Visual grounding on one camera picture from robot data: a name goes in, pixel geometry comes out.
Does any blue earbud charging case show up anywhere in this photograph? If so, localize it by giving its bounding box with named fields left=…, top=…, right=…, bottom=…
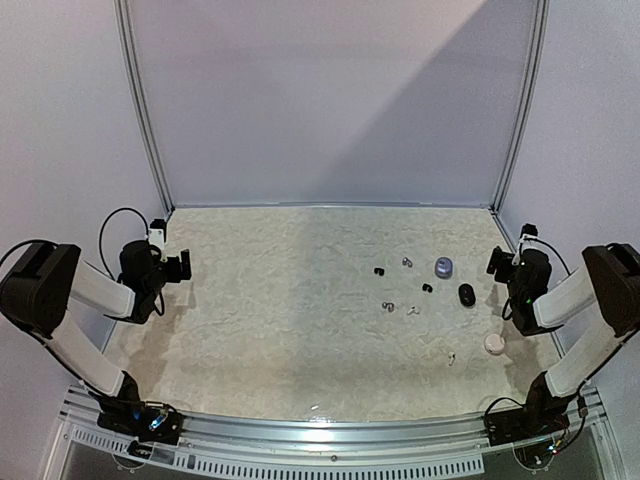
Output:
left=434, top=257, right=453, bottom=279

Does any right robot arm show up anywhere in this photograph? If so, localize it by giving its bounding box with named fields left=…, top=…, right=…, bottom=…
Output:
left=487, top=243, right=639, bottom=436

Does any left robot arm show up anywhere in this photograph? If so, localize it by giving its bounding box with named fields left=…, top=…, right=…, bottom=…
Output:
left=1, top=239, right=192, bottom=434

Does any black earbud charging case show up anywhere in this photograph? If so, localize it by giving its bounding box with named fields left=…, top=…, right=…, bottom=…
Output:
left=458, top=283, right=476, bottom=308

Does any white round charging case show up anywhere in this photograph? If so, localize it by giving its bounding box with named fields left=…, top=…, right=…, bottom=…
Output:
left=483, top=333, right=506, bottom=356

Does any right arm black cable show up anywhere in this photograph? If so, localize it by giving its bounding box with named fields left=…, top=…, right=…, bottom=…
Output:
left=522, top=237, right=571, bottom=276

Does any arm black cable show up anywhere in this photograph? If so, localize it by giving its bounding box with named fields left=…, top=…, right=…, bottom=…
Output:
left=98, top=208, right=151, bottom=276
left=522, top=237, right=571, bottom=276

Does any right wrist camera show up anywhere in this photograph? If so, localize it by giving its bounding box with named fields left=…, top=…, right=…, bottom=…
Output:
left=518, top=223, right=539, bottom=247

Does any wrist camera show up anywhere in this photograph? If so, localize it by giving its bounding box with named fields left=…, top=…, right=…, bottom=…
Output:
left=147, top=218, right=167, bottom=250
left=518, top=223, right=539, bottom=247

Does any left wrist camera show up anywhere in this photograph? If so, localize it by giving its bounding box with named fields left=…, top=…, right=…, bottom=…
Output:
left=147, top=218, right=167, bottom=250

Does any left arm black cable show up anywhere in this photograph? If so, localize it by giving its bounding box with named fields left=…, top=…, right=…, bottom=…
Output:
left=98, top=208, right=151, bottom=276

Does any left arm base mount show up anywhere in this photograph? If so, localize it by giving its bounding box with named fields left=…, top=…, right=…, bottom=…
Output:
left=97, top=399, right=185, bottom=445

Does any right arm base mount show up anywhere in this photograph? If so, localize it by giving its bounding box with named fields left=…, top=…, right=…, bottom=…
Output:
left=483, top=408, right=570, bottom=446

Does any right aluminium frame post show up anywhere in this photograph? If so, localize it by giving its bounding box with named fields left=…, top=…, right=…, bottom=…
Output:
left=490, top=0, right=549, bottom=216

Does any aluminium frame post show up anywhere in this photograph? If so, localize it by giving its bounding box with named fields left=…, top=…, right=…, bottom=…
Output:
left=114, top=0, right=175, bottom=216
left=490, top=0, right=549, bottom=216

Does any aluminium front rail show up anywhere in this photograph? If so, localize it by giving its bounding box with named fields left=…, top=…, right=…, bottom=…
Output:
left=49, top=387, right=614, bottom=472

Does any slotted white cable duct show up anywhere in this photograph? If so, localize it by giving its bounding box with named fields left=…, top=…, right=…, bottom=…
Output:
left=60, top=426, right=486, bottom=479

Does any left aluminium frame post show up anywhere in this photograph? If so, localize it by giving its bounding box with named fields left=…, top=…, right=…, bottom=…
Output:
left=114, top=0, right=175, bottom=216

